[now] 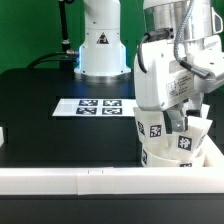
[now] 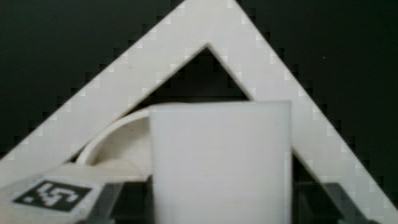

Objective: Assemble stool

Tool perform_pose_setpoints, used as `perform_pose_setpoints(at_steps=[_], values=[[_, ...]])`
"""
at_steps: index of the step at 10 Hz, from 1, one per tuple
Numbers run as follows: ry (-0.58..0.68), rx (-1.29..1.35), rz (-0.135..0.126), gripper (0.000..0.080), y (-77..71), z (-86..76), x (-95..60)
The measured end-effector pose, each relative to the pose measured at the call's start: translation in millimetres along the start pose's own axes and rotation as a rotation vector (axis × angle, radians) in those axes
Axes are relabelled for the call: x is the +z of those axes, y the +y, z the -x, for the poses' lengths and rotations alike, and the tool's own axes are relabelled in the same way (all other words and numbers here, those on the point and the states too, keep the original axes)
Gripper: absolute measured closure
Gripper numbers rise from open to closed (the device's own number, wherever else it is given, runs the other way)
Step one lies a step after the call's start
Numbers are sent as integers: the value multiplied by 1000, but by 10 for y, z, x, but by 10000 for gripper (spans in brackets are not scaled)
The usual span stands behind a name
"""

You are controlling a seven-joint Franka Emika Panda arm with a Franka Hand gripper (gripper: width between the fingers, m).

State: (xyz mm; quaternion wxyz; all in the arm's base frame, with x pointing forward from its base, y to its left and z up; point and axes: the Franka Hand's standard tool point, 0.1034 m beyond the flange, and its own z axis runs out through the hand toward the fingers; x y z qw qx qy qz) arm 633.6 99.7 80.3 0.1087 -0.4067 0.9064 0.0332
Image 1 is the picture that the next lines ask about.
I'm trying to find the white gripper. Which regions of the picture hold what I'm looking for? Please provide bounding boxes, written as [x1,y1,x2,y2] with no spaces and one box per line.
[134,35,223,134]

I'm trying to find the white round stool seat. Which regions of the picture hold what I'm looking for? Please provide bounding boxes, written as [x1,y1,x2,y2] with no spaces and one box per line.
[141,145,205,168]

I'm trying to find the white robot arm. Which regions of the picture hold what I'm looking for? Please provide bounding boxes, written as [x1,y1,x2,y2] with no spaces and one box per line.
[75,0,224,132]

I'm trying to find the white marker sheet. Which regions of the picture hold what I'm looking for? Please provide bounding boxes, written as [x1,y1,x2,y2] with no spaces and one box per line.
[53,98,137,117]

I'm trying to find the white U-shaped barrier wall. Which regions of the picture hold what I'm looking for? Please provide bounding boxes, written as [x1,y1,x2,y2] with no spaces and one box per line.
[0,126,224,196]

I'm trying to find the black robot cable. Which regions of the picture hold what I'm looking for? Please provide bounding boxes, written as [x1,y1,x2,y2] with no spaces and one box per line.
[25,0,81,70]

